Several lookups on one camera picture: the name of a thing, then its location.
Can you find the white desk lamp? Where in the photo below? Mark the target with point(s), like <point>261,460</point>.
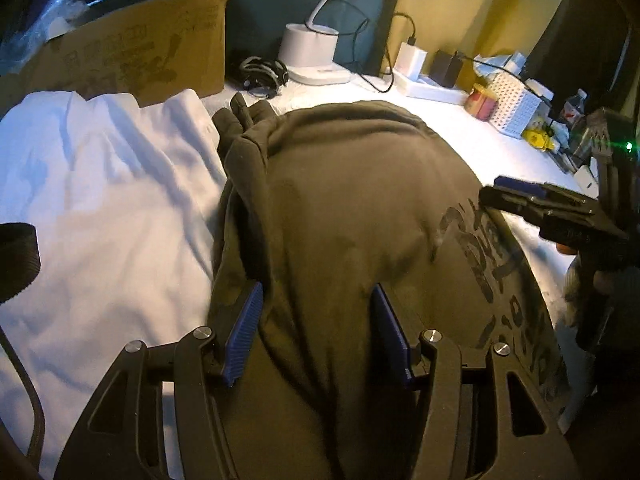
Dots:
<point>307,50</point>

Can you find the plastic water bottle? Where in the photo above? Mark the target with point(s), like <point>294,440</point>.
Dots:
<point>574,108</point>

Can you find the brown t-shirt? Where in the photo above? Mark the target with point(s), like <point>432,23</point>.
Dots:
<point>320,205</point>

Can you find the white power strip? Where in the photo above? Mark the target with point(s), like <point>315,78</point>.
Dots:
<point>426,89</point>

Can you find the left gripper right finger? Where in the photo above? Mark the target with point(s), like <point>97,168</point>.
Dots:
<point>456,412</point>

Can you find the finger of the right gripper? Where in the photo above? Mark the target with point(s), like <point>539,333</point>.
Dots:
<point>543,192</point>
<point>520,207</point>

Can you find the white garment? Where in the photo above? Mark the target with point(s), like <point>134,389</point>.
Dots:
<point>123,199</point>

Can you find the white phone charger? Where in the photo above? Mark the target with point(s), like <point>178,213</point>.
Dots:
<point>409,61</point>

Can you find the tissue box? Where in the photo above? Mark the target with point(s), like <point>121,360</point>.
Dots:
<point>587,182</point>

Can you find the yellow curtain left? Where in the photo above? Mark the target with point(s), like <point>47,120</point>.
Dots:
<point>485,27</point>

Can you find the teal curtain left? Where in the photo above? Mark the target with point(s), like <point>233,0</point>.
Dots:
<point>255,27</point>

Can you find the yellow snack bag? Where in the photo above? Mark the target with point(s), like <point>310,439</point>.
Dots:
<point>539,139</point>

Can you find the white perforated basket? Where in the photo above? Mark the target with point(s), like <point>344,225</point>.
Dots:
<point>516,105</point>

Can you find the black power adapter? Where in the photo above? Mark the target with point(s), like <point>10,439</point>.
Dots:
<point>446,68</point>

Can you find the red tin can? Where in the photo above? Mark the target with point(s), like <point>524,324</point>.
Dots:
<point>481,103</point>

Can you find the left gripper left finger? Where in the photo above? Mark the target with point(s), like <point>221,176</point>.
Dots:
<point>120,433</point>

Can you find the glass jar white lid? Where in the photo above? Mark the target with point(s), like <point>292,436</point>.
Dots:
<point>544,94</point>

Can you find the cardboard box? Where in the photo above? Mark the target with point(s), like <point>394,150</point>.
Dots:
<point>152,50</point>

